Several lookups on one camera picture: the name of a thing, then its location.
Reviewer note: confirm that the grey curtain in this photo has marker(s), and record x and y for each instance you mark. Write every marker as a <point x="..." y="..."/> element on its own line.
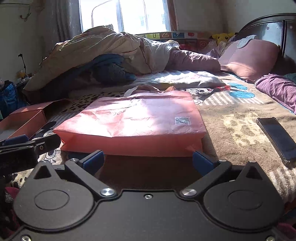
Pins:
<point x="62" y="23"/>

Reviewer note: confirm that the dark wooden headboard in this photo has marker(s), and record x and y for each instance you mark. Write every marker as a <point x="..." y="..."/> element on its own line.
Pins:
<point x="266" y="27"/>

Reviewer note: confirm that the white patterned sheet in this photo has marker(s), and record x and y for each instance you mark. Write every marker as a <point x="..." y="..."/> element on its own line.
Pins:
<point x="180" y="80"/>

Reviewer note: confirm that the grey cloth patch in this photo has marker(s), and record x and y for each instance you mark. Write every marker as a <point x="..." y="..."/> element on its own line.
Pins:
<point x="246" y="41"/>

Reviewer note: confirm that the pink pillow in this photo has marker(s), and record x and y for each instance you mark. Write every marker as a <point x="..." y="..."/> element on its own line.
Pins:
<point x="249" y="58"/>

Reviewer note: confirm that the printed cartoon blanket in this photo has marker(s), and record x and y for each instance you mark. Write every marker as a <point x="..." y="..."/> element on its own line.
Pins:
<point x="233" y="134"/>

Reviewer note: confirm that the beige quilt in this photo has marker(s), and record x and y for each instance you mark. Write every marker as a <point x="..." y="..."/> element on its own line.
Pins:
<point x="92" y="48"/>

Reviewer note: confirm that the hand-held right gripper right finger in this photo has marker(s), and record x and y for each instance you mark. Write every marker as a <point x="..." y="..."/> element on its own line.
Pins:
<point x="202" y="163"/>

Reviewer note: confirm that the green cloth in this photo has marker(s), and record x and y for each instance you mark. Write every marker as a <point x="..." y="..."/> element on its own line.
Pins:
<point x="291" y="77"/>

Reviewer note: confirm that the yellow plush toy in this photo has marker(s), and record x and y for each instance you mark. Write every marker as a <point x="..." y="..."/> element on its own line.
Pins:
<point x="222" y="37"/>

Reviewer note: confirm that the black smartphone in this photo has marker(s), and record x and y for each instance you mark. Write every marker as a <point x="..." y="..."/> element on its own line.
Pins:
<point x="277" y="136"/>

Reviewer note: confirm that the blue bag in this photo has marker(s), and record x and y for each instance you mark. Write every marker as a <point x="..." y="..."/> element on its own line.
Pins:
<point x="9" y="97"/>

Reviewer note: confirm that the orange cardboard box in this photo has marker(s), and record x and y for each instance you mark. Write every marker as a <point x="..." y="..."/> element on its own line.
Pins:
<point x="23" y="118"/>

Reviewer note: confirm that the colourful printed foam mat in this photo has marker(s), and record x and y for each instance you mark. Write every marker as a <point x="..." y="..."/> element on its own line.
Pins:
<point x="175" y="36"/>

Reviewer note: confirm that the purple pillow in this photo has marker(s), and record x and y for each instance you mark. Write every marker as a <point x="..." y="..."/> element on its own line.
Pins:
<point x="277" y="89"/>

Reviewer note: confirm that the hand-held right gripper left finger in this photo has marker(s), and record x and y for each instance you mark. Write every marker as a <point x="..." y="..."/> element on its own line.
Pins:
<point x="93" y="162"/>

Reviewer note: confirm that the mauve quilt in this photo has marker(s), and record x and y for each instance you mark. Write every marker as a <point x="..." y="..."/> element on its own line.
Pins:
<point x="194" y="61"/>

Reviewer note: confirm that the dark blue clothing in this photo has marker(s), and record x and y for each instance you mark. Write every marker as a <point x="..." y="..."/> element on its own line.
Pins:
<point x="108" y="69"/>

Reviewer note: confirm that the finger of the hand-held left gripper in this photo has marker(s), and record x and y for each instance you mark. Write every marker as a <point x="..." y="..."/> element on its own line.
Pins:
<point x="13" y="140"/>
<point x="48" y="143"/>

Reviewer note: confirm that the black phone stand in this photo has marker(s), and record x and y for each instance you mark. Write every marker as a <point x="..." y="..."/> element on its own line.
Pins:
<point x="22" y="62"/>

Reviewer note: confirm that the pink shopping bag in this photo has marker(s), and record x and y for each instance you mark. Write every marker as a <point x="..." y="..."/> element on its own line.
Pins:
<point x="138" y="120"/>

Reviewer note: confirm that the window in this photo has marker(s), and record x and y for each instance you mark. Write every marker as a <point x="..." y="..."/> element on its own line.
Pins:
<point x="138" y="14"/>

